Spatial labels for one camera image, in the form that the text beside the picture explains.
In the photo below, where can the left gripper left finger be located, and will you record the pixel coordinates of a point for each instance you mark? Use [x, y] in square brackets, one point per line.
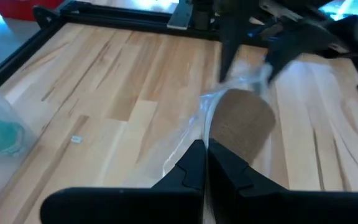
[135, 205]

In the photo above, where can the clear zip plastic bag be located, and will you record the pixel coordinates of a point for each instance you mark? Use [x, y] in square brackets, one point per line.
[194, 124]

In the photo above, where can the black metal table frame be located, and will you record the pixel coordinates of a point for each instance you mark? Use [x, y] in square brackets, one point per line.
[120, 20]

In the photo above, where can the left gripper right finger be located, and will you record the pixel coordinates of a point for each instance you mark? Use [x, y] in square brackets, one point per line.
[275, 208]

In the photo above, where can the red plastic crate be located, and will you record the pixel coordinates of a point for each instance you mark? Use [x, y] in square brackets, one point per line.
[26, 4]

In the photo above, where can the brown elastic bandage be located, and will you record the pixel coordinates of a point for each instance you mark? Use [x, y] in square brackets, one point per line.
[244, 124]

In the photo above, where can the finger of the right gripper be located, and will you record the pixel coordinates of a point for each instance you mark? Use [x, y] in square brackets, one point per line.
[300, 40]
[230, 43]

